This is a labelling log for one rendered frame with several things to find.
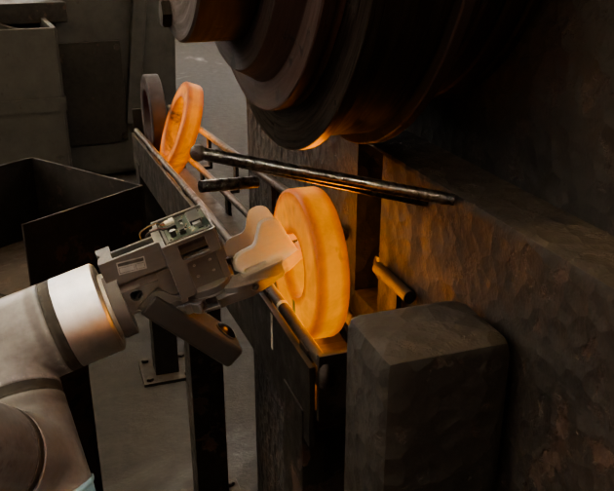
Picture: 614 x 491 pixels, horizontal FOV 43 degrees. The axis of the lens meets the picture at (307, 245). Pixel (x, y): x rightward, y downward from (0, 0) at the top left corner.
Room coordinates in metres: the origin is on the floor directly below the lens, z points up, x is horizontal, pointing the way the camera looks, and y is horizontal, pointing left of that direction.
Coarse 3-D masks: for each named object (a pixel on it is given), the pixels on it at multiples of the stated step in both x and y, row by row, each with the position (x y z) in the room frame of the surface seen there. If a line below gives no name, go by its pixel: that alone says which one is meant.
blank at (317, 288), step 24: (288, 192) 0.74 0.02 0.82; (312, 192) 0.73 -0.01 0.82; (288, 216) 0.74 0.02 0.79; (312, 216) 0.69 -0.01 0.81; (336, 216) 0.70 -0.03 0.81; (312, 240) 0.68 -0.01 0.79; (336, 240) 0.68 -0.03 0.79; (312, 264) 0.67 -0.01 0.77; (336, 264) 0.67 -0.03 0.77; (288, 288) 0.74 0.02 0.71; (312, 288) 0.67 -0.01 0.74; (336, 288) 0.66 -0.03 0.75; (312, 312) 0.67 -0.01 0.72; (336, 312) 0.66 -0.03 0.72; (312, 336) 0.68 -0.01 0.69
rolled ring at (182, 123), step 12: (192, 84) 1.56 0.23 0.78; (180, 96) 1.57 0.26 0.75; (192, 96) 1.51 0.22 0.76; (180, 108) 1.61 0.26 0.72; (192, 108) 1.49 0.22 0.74; (168, 120) 1.61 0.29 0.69; (180, 120) 1.62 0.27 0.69; (192, 120) 1.48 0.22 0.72; (168, 132) 1.60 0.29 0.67; (180, 132) 1.47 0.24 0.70; (192, 132) 1.47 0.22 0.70; (168, 144) 1.58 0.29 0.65; (180, 144) 1.46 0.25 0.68; (192, 144) 1.47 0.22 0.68; (168, 156) 1.50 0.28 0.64; (180, 156) 1.47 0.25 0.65; (180, 168) 1.49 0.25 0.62
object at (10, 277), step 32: (32, 160) 1.22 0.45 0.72; (0, 192) 1.17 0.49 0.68; (32, 192) 1.22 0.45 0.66; (64, 192) 1.18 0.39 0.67; (96, 192) 1.13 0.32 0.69; (128, 192) 1.05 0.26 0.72; (0, 224) 1.16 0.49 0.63; (32, 224) 0.92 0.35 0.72; (64, 224) 0.96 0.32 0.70; (96, 224) 1.00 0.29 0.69; (128, 224) 1.05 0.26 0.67; (0, 256) 1.11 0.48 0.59; (32, 256) 0.92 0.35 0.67; (64, 256) 0.95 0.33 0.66; (0, 288) 0.97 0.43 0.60; (64, 384) 1.02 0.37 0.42; (96, 448) 1.06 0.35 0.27; (96, 480) 1.05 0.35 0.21
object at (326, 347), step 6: (336, 336) 0.73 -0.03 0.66; (318, 342) 0.72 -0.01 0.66; (324, 342) 0.72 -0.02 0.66; (330, 342) 0.72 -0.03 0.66; (336, 342) 0.72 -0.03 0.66; (342, 342) 0.72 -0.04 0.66; (324, 348) 0.71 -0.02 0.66; (330, 348) 0.70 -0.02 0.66; (336, 348) 0.70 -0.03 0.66; (342, 348) 0.70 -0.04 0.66
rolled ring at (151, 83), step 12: (144, 84) 1.72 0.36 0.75; (156, 84) 1.69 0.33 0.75; (144, 96) 1.78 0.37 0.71; (156, 96) 1.67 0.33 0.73; (144, 108) 1.79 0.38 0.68; (156, 108) 1.66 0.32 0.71; (144, 120) 1.79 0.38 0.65; (156, 120) 1.65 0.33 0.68; (144, 132) 1.79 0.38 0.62; (156, 132) 1.65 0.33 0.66; (156, 144) 1.66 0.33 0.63
